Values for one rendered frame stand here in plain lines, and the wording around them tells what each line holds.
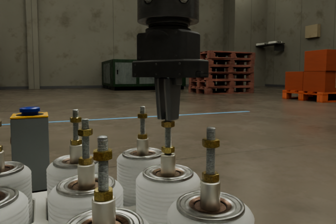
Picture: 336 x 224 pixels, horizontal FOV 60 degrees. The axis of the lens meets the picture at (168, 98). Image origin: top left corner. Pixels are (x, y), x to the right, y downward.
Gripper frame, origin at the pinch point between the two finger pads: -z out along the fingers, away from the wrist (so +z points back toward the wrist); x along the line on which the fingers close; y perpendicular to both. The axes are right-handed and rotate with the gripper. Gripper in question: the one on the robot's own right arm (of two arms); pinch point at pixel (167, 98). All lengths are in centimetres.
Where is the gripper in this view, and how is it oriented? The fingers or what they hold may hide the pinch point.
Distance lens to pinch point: 42.5
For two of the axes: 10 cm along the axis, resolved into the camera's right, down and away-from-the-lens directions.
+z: 0.0, -10.0, -0.8
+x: -8.0, -0.5, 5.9
